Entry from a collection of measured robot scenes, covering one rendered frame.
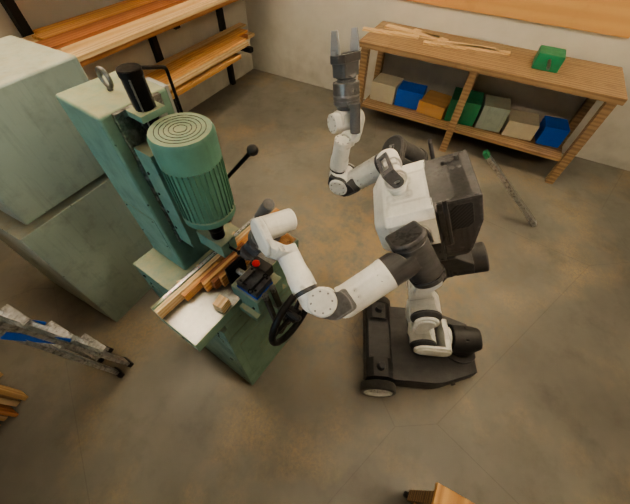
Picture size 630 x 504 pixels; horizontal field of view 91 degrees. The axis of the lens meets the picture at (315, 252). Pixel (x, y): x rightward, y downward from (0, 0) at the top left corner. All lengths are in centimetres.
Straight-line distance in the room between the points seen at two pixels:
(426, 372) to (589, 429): 97
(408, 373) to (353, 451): 51
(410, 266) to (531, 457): 166
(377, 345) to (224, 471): 104
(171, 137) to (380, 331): 153
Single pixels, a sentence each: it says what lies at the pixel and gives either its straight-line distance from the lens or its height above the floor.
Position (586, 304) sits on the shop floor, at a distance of 298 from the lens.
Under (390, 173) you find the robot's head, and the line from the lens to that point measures 86.
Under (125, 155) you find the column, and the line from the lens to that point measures 110.
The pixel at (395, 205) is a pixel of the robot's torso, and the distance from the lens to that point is 94.
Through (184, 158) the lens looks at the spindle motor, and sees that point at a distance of 88.
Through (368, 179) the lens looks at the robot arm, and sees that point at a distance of 123.
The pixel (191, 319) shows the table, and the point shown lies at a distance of 124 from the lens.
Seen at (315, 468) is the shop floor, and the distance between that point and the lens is 196.
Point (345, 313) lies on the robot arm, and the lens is 79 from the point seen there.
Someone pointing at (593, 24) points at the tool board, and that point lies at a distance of 393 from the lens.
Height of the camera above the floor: 196
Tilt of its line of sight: 53 degrees down
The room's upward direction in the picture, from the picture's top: 2 degrees clockwise
